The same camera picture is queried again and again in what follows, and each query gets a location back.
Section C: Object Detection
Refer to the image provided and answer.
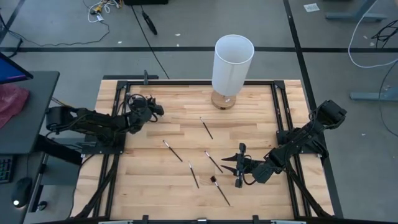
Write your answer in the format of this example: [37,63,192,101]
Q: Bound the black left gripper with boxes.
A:
[126,93,165,135]

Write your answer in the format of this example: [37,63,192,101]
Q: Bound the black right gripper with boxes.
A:
[221,142,265,189]

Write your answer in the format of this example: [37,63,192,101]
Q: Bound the black-bristle makeup brush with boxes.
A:
[210,175,231,207]

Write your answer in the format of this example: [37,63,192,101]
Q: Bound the black elongated floor tool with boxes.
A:
[141,10,159,36]

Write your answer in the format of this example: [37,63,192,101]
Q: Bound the white shade wooden base lamp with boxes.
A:
[211,34,255,111]

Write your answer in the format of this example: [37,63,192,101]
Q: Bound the black box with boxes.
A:
[123,0,170,6]

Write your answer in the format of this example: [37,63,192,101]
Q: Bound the dark grey desk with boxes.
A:
[0,70,60,156]

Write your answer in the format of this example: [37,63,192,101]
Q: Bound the black desk leg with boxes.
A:
[29,152,50,214]

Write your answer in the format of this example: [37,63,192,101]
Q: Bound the pink cloth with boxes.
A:
[0,83,31,130]

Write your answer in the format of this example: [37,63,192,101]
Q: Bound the computer monitor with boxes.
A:
[0,51,34,85]

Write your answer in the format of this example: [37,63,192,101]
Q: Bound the blue-grey desk foot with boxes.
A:
[349,86,398,103]
[325,0,388,24]

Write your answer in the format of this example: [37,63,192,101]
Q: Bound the black computer mouse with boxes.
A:
[11,177,34,208]

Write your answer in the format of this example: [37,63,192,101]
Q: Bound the black keyboard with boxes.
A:
[0,154,16,185]

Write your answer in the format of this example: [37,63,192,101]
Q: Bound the white paper sheet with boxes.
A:
[303,2,322,14]

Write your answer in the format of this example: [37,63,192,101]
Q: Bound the black aluminium table frame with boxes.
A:
[70,73,336,224]

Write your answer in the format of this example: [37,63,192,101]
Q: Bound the white yellow cable bundle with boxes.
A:
[81,0,121,24]

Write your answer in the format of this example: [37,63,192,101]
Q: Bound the grey floor cable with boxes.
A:
[0,12,111,60]

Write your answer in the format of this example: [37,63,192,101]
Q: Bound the white floor cable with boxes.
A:
[347,0,398,70]

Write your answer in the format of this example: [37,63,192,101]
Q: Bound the black floor cable tangle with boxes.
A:
[371,18,398,50]

